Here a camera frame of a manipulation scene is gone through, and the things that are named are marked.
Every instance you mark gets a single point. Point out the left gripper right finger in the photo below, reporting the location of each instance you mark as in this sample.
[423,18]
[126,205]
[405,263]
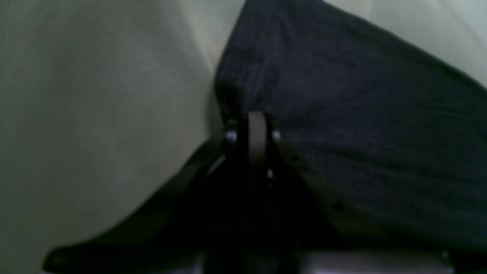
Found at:
[318,232]

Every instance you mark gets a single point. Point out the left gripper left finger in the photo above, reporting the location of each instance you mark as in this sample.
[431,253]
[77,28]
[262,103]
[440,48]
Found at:
[174,229]

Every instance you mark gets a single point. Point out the dark grey t-shirt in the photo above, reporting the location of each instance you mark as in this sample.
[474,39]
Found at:
[400,133]

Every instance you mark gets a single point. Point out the light green table cloth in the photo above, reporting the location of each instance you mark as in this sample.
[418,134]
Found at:
[104,100]

